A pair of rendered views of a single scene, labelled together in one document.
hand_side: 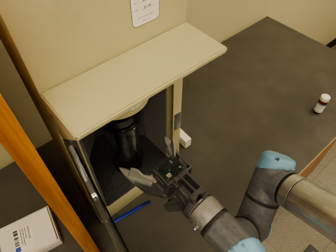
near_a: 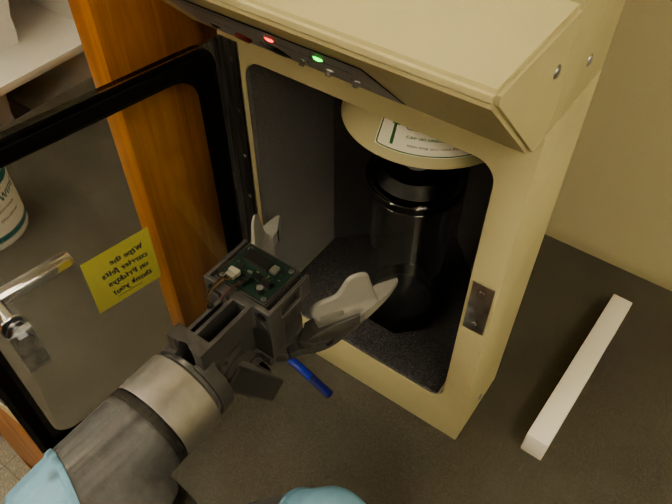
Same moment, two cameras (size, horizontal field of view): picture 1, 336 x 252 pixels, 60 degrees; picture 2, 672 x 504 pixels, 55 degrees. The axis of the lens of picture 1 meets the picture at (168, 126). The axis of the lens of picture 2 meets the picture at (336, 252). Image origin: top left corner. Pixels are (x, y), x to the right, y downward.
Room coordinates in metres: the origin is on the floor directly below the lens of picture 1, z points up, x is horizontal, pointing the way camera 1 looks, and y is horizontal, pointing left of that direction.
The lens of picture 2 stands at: (0.31, -0.36, 1.70)
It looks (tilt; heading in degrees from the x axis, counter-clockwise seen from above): 48 degrees down; 77
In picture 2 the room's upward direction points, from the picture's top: straight up
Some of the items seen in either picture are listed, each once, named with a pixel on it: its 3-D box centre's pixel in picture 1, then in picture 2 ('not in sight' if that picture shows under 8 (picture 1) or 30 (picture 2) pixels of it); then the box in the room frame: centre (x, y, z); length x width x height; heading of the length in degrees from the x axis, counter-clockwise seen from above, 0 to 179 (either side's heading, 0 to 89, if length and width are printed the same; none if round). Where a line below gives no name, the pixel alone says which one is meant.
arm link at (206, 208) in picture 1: (204, 214); (170, 399); (0.24, -0.08, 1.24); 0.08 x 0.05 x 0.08; 131
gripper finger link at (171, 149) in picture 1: (172, 147); (357, 292); (0.41, -0.01, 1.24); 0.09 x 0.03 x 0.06; 7
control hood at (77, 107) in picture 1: (142, 89); (314, 39); (0.39, 0.05, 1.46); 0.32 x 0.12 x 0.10; 131
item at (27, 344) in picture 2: not in sight; (28, 346); (0.11, 0.04, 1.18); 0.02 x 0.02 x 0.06; 31
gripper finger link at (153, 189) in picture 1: (153, 184); not in sight; (0.32, 0.03, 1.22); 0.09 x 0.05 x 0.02; 75
